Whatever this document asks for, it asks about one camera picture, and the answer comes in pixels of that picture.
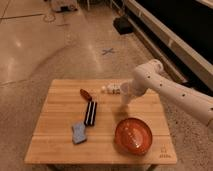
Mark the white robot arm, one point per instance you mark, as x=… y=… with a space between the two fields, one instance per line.
x=147 y=76

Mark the white patterned small object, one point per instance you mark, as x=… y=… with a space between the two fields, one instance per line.
x=112 y=88

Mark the brown red small object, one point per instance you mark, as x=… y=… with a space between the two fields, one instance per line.
x=85 y=95

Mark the wooden table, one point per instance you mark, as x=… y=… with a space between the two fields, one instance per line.
x=78 y=121

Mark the blue sponge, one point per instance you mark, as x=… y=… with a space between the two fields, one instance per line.
x=79 y=134

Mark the orange red bowl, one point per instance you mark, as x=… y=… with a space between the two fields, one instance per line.
x=133 y=136

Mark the white long rail frame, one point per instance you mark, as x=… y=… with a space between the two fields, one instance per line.
x=180 y=31

